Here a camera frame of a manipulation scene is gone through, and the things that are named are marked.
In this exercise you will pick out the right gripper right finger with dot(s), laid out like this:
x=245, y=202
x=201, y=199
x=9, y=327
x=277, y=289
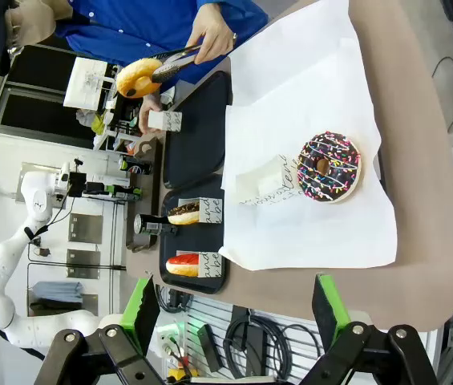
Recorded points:
x=324, y=309

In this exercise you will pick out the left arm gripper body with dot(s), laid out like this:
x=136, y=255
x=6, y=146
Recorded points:
x=77, y=184

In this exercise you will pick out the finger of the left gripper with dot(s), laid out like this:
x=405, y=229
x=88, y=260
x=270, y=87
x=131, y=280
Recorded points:
x=106, y=186
x=114, y=196

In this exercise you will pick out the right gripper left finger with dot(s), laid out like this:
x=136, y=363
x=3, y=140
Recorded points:
x=148, y=309

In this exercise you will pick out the black drink can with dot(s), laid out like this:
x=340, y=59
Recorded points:
x=154, y=224

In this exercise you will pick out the red glazed donut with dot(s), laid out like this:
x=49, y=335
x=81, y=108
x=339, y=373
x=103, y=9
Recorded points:
x=182, y=264

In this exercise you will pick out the chocolate nut donut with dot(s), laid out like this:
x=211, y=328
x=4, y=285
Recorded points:
x=184, y=213

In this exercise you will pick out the plain glazed donut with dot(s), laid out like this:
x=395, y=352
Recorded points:
x=134, y=74

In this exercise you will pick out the metal serving tongs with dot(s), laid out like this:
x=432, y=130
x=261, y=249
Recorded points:
x=170, y=68

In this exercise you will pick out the person right hand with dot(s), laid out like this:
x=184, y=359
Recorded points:
x=148, y=105

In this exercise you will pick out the person left hand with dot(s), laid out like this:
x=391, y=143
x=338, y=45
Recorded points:
x=216, y=38

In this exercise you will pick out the black pepsi can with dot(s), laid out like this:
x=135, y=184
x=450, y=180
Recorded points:
x=136, y=165

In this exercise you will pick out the brown cardboard cup carrier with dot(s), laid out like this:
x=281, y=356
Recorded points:
x=146, y=146

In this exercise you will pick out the black power adapter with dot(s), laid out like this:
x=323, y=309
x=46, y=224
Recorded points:
x=210, y=347

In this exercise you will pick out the black plastic serving tray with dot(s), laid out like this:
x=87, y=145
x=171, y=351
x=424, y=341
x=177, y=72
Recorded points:
x=194, y=240
x=198, y=152

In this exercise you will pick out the blue folded cloth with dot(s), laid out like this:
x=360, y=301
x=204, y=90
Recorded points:
x=57, y=293

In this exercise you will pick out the white box with drawing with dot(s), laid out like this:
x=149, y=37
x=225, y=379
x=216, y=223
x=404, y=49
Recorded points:
x=86, y=82

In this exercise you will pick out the chocolate sprinkle donut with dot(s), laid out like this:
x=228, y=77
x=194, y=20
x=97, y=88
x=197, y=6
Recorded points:
x=330, y=176

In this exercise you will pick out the person torso in blue shirt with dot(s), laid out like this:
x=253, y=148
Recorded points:
x=130, y=24

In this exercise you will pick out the white paper sheet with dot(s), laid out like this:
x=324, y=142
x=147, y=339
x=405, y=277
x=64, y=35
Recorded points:
x=298, y=80

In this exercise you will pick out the grey metal wall plate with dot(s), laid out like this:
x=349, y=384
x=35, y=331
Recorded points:
x=83, y=263
x=85, y=228

